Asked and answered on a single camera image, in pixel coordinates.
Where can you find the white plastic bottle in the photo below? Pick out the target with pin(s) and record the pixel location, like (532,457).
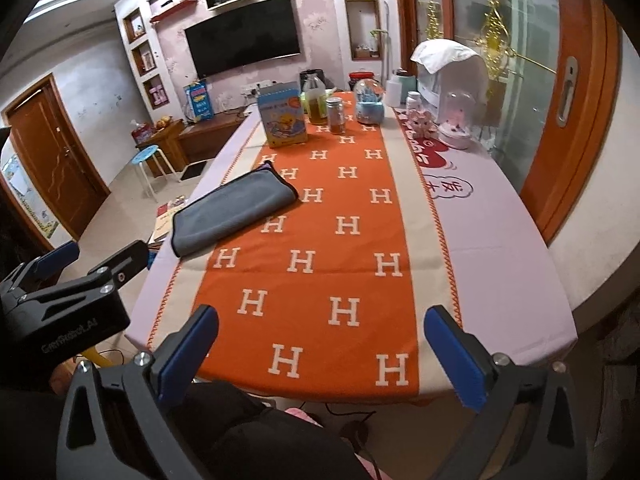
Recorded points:
(395,92)

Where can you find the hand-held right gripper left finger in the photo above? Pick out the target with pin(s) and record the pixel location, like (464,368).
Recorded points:
(192,355)

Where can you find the pink tablecloth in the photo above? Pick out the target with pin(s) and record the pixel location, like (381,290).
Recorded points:
(490,240)

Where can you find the pink plush toy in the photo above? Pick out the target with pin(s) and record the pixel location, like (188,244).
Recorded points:
(421,124)

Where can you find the black wall television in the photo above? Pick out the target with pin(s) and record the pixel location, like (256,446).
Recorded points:
(242,35)

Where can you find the black floor mat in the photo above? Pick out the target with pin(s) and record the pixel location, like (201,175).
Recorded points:
(195,171)

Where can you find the white covered appliance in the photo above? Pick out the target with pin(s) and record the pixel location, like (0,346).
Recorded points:
(450,75)

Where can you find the colourful wall chart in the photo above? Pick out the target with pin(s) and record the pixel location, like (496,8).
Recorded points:
(27,195)

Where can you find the blue cartoon box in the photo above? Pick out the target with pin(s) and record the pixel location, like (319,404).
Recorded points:
(282,117)

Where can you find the glass bottle with yellow liquid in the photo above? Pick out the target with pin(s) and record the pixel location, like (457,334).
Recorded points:
(315,100)

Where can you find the pink slipper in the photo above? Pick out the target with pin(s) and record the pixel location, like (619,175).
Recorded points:
(305,416)

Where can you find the person's dark trouser leg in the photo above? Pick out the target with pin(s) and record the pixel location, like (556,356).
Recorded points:
(260,440)

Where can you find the blue round stool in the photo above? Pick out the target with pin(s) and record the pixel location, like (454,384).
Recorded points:
(147,154)

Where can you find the blue printed carton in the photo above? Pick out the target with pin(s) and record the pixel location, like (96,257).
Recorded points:
(198,102)

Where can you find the wooden sliding door frame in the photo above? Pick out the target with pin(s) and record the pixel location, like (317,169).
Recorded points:
(575,110)

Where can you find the large gold hanging ornament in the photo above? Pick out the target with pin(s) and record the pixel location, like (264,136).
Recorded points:
(497,35)

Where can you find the blue snow globe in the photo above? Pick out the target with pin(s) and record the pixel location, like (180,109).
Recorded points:
(369,102)

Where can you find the small gold hanging ornament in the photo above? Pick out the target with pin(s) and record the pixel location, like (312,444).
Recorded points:
(433,22)

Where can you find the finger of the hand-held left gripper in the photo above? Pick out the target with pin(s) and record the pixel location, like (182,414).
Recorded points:
(56,258)
(125,262)

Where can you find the glass jar with dark contents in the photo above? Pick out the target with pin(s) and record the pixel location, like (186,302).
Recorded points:
(335,117)

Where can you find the dark lidded jar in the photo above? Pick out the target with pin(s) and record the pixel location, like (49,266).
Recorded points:
(360,81)

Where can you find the red tissue box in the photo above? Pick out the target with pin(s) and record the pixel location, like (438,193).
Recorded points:
(142,134)

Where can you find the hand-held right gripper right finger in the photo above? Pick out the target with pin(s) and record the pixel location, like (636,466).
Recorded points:
(462,360)

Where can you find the glass dome with pink figure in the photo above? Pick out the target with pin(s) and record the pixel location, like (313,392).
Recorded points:
(456,120)

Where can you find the grey towel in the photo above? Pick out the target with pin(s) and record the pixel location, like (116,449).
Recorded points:
(225,210)

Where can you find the small white jar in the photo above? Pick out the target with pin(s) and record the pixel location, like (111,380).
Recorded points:
(413,102)

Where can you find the stack of books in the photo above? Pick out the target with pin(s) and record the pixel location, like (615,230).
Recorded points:
(167,220)

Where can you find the orange patterned table runner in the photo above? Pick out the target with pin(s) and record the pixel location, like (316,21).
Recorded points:
(320,240)

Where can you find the wooden door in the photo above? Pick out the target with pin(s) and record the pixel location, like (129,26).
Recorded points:
(55,160)

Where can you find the red wall shelf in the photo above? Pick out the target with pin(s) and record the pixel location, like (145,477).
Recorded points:
(172,10)

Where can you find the wooden television cabinet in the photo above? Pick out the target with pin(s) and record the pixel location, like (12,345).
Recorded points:
(205,135)

